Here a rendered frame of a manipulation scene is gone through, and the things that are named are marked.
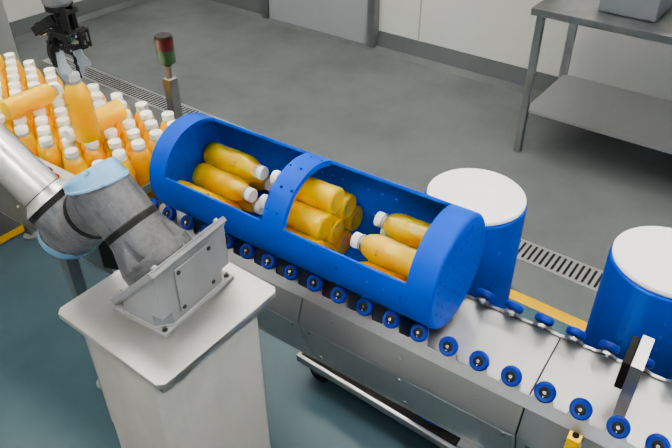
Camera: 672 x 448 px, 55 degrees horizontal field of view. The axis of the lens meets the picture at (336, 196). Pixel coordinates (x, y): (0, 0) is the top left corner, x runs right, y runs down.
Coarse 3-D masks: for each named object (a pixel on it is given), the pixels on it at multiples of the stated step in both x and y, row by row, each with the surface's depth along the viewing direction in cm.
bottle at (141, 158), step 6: (132, 150) 197; (138, 150) 196; (144, 150) 198; (132, 156) 197; (138, 156) 196; (144, 156) 197; (150, 156) 199; (132, 162) 197; (138, 162) 197; (144, 162) 197; (138, 168) 198; (144, 168) 198; (138, 174) 199; (144, 174) 199; (138, 180) 200; (144, 180) 200; (150, 192) 203; (156, 198) 206
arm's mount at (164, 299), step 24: (192, 240) 123; (216, 240) 130; (168, 264) 119; (192, 264) 125; (216, 264) 132; (144, 288) 120; (168, 288) 121; (192, 288) 127; (216, 288) 135; (120, 312) 130; (144, 312) 125; (168, 312) 124; (192, 312) 129; (168, 336) 125
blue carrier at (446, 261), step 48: (192, 144) 188; (240, 144) 193; (288, 144) 173; (192, 192) 171; (288, 192) 156; (384, 192) 168; (288, 240) 156; (432, 240) 139; (480, 240) 154; (384, 288) 145; (432, 288) 137
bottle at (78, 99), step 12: (72, 84) 177; (84, 84) 180; (72, 96) 178; (84, 96) 179; (72, 108) 180; (84, 108) 180; (72, 120) 182; (84, 120) 182; (96, 120) 185; (84, 132) 184; (96, 132) 186
